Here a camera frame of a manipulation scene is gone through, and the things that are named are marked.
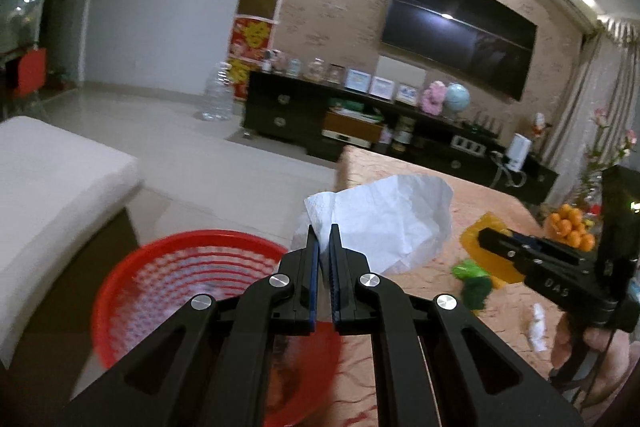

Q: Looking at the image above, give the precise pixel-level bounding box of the red plastic mesh basket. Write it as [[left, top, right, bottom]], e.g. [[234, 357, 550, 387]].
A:
[[91, 229, 344, 427]]

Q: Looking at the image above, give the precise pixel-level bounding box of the white framed certificate middle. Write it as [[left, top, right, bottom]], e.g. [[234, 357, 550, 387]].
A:
[[369, 76, 395, 101]]

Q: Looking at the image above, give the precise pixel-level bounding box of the artificial flower arrangement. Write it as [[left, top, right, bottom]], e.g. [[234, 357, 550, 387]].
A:
[[579, 107, 638, 208]]

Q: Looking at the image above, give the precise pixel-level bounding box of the wall mounted black television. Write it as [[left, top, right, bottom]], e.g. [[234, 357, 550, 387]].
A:
[[381, 0, 537, 101]]

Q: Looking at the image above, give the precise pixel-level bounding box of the small white tissue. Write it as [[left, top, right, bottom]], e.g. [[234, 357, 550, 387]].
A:
[[527, 303, 547, 353]]

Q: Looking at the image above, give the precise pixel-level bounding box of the pink plush toy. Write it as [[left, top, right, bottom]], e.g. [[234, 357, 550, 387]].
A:
[[421, 80, 448, 116]]

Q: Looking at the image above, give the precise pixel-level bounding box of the light blue globe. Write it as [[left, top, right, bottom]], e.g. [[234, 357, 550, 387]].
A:
[[444, 82, 471, 114]]

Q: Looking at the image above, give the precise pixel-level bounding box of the white framed certificate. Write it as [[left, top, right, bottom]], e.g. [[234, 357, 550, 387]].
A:
[[369, 76, 395, 101], [344, 68, 371, 93], [395, 83, 419, 107]]

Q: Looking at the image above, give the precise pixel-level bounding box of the green foil wrapper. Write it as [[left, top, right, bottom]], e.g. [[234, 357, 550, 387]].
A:
[[451, 259, 494, 312]]

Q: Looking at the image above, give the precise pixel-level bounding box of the black wifi router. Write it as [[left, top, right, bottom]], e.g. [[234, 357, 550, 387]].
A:
[[462, 110, 503, 141]]

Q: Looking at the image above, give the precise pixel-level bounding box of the clear large water bottle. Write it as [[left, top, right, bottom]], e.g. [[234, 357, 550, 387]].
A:
[[198, 62, 234, 121]]

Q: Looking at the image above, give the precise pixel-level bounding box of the white framed certificate left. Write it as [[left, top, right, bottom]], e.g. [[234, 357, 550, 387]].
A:
[[344, 68, 371, 93]]

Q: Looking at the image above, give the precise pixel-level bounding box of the beige curtain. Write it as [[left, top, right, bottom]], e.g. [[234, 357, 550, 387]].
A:
[[542, 16, 639, 207]]

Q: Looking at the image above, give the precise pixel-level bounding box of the large white tissue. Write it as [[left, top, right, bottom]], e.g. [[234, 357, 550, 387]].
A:
[[291, 174, 454, 274]]

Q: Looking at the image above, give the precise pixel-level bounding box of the red festive wall poster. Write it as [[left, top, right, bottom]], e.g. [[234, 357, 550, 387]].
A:
[[228, 14, 274, 101]]

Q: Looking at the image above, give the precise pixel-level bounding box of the right hand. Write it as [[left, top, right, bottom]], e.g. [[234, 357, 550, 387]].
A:
[[578, 327, 639, 426]]

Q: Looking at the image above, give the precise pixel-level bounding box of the black tv cabinet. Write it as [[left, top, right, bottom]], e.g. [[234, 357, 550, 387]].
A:
[[243, 72, 558, 205]]

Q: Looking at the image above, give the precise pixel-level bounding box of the white framed certificate right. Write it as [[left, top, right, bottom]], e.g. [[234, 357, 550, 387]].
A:
[[395, 83, 419, 107]]

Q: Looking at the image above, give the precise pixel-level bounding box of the yellow foam fruit net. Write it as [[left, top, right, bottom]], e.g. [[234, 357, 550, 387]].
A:
[[460, 212, 524, 289]]

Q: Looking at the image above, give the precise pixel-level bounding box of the red chair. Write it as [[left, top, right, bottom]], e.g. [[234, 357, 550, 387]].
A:
[[13, 48, 47, 98]]

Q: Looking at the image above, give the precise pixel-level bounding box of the white air purifier device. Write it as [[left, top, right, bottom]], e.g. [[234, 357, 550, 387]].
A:
[[506, 133, 532, 172]]

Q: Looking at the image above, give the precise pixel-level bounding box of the glass bowl of oranges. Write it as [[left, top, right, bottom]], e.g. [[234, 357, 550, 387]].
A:
[[544, 204, 597, 253]]

